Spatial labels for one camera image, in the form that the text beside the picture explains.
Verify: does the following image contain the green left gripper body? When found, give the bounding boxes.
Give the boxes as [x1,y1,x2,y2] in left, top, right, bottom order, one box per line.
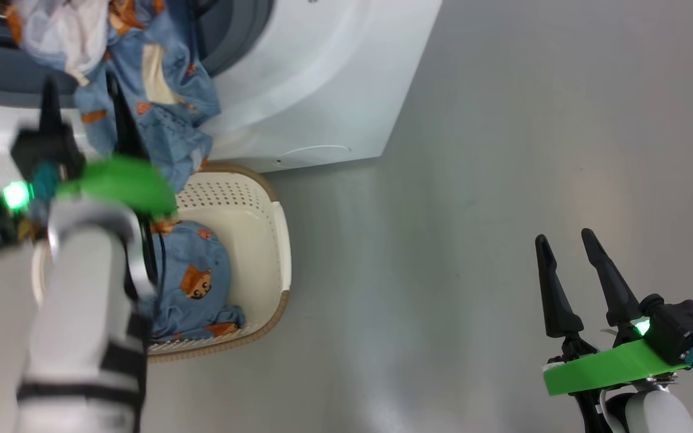
[57,155,179,218]

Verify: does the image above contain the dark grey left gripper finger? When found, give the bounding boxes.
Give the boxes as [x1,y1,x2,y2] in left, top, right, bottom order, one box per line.
[105,72,150,161]
[38,77,67,133]

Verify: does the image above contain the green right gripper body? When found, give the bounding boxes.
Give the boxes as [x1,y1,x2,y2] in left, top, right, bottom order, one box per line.
[543,325,690,433]

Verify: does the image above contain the white garment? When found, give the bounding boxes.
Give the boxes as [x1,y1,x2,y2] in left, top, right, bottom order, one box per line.
[5,0,110,86]

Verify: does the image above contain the round filter cover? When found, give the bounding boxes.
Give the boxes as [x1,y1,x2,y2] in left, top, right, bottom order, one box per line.
[276,144,353,166]

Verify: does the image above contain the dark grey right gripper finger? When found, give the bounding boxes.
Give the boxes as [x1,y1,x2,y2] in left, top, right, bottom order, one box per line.
[535,235,585,339]
[581,229,642,329]

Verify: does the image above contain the white front-load washing machine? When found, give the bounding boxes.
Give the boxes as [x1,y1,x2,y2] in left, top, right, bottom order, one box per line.
[0,0,443,194]

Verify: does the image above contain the cream perforated laundry basket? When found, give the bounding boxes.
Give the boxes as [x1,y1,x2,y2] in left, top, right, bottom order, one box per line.
[31,162,292,363]

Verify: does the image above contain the blue bear-print garment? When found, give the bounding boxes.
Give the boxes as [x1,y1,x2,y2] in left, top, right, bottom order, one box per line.
[138,220,247,345]
[75,0,222,194]

